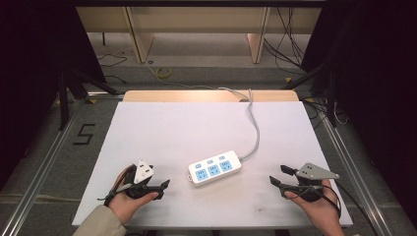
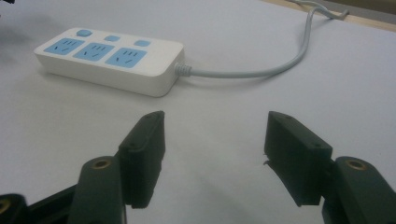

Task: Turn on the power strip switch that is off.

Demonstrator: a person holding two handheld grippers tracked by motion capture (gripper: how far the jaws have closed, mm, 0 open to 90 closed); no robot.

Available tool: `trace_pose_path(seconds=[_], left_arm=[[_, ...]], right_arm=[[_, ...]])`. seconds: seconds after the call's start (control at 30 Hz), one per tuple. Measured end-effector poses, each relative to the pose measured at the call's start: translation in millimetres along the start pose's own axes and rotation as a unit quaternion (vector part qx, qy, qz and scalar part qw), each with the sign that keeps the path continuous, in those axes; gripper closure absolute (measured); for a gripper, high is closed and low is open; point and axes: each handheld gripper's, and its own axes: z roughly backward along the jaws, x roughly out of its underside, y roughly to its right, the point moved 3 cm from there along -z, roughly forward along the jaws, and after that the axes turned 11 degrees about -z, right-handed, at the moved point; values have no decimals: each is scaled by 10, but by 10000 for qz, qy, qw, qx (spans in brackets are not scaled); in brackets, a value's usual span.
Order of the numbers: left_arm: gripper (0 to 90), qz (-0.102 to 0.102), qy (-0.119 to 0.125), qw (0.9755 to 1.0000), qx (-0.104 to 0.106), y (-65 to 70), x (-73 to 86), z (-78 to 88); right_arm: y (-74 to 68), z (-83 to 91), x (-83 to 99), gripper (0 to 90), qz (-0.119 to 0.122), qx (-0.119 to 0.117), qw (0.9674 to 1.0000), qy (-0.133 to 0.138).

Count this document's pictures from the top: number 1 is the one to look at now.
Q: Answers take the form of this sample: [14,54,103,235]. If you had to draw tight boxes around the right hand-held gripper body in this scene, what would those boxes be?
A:
[294,162,341,203]

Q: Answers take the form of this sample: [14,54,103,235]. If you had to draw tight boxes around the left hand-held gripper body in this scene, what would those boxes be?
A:
[124,159,155,201]

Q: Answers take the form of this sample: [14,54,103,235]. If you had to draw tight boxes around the person's left hand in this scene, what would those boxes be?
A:
[107,164,160,226]

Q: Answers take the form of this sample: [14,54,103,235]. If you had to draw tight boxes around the person's right hand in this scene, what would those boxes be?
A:
[283,179,346,236]

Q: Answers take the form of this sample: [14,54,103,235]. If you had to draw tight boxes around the white power strip blue sockets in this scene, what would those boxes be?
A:
[187,149,243,188]

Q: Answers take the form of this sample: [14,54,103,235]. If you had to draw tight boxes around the white board table cover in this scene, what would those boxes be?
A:
[71,100,354,229]

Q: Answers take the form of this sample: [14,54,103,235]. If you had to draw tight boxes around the black metal stand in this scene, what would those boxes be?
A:
[56,67,121,132]
[282,58,339,128]

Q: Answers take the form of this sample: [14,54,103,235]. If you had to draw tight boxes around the yellow tape roll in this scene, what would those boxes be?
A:
[154,66,172,80]

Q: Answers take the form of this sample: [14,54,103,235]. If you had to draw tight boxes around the black curtain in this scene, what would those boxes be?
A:
[299,0,417,227]
[0,0,107,191]

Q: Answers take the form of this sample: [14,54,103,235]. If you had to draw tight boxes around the beige wooden desk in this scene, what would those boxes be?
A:
[75,6,323,65]

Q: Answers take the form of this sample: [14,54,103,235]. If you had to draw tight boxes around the aluminium floor rail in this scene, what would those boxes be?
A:
[0,97,84,236]
[318,111,395,236]

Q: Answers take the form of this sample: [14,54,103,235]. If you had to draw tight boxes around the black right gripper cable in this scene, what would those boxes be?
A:
[323,179,380,236]

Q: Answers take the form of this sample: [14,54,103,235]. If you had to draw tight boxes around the grey power strip cable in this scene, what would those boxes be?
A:
[147,62,262,162]

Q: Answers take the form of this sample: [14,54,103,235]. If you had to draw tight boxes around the bundle of black floor cables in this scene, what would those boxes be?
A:
[263,6,313,76]

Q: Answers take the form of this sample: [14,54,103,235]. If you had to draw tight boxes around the thin black floor cable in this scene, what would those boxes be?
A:
[96,48,130,85]

